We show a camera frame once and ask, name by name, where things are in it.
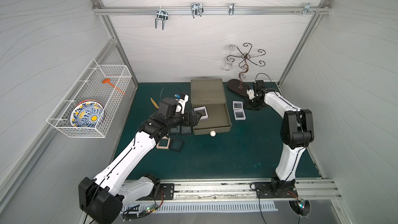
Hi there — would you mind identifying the white brooch box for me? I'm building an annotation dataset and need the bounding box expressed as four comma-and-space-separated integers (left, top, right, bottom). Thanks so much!
233, 101, 244, 111
233, 110, 246, 121
193, 106, 208, 120

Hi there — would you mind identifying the three-tier drawer cabinet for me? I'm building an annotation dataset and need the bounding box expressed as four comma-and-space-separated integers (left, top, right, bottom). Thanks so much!
190, 78, 232, 135

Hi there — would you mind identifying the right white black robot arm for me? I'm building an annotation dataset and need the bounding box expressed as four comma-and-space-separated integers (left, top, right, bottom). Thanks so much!
247, 80, 315, 182

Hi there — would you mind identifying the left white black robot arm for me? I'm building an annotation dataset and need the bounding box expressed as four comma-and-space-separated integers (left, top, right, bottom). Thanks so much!
78, 111, 202, 224

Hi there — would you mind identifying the black brooch box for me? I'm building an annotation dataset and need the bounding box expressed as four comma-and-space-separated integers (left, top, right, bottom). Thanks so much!
169, 126, 180, 135
169, 138, 184, 152
180, 126, 192, 136

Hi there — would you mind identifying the pink brooch box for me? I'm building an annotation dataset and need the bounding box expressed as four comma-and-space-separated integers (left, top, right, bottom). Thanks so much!
156, 136, 171, 150

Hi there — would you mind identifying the brown metal jewelry stand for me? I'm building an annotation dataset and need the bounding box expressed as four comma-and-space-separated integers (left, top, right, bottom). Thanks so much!
227, 43, 266, 97

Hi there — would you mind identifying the yellow plastic knife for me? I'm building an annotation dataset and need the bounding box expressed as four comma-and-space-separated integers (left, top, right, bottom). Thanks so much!
150, 98, 159, 109

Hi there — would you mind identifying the clear wine glass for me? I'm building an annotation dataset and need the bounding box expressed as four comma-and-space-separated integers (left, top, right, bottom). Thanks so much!
223, 45, 236, 71

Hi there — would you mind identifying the metal single hook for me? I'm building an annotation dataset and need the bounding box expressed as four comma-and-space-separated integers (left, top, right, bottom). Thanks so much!
228, 3, 235, 16

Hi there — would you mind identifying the metal hook right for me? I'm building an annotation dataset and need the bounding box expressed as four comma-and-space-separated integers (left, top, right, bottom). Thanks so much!
292, 3, 320, 16

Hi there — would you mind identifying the orange plastic spoon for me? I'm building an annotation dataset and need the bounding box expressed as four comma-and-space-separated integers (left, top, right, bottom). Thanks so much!
102, 78, 125, 95

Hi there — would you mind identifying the metal double hook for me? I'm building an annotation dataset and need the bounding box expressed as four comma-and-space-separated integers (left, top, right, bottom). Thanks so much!
155, 9, 169, 30
190, 3, 204, 18

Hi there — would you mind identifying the blue yellow patterned plate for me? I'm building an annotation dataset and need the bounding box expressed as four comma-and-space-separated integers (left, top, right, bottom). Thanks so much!
69, 100, 104, 128

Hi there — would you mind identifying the white vent strip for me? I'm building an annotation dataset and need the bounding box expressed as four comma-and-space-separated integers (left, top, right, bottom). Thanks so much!
121, 201, 278, 215

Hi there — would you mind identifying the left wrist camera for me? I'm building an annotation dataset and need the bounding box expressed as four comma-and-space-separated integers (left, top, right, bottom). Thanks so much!
175, 93, 189, 113

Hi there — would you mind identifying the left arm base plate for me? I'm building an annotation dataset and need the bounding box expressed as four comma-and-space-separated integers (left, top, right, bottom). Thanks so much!
138, 183, 175, 201

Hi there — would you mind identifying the aluminium top rail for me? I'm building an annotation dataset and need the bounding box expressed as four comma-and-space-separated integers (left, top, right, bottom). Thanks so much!
93, 5, 332, 17

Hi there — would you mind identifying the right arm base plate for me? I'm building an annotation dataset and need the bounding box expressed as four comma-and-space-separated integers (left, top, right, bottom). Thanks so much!
250, 180, 299, 199

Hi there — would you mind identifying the white wire basket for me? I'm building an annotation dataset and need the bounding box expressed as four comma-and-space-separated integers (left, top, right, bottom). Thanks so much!
46, 60, 132, 139

